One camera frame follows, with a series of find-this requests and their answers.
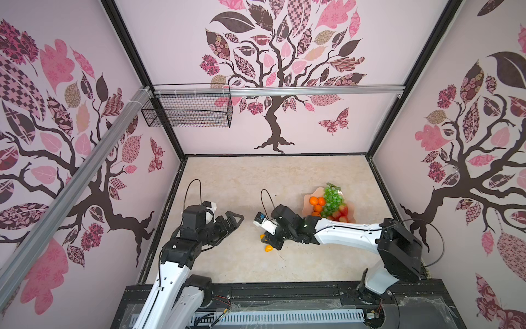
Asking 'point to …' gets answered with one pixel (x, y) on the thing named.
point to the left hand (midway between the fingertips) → (237, 228)
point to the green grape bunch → (333, 199)
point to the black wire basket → (190, 105)
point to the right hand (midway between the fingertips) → (262, 235)
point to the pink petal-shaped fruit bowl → (307, 208)
